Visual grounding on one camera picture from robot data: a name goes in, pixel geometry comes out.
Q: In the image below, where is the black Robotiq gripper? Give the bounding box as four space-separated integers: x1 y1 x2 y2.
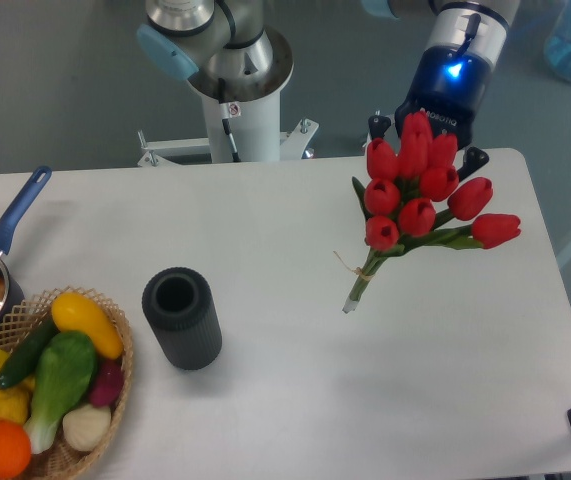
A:
368 46 490 184

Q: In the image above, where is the red tulip bouquet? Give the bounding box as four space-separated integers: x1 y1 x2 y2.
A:
343 111 521 313

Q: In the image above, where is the dark grey ribbed vase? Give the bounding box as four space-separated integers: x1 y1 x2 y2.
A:
142 267 222 371

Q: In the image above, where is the purple red onion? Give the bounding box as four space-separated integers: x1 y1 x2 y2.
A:
88 360 124 407

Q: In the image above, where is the yellow squash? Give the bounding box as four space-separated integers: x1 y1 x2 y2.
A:
51 292 124 360

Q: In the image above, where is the green bok choy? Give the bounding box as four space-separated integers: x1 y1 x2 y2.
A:
24 331 98 455

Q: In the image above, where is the green cucumber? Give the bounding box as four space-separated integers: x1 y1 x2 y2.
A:
0 317 59 390

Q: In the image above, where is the white garlic bulb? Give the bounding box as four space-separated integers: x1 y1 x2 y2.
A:
62 404 111 452

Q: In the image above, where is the woven wicker basket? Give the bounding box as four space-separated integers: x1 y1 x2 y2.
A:
0 287 134 479

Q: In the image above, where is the orange fruit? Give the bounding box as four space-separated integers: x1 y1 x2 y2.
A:
0 421 31 479

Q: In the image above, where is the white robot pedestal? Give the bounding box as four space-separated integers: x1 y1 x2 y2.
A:
138 85 319 167

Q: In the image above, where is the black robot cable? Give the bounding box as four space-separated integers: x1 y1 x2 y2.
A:
216 77 243 163

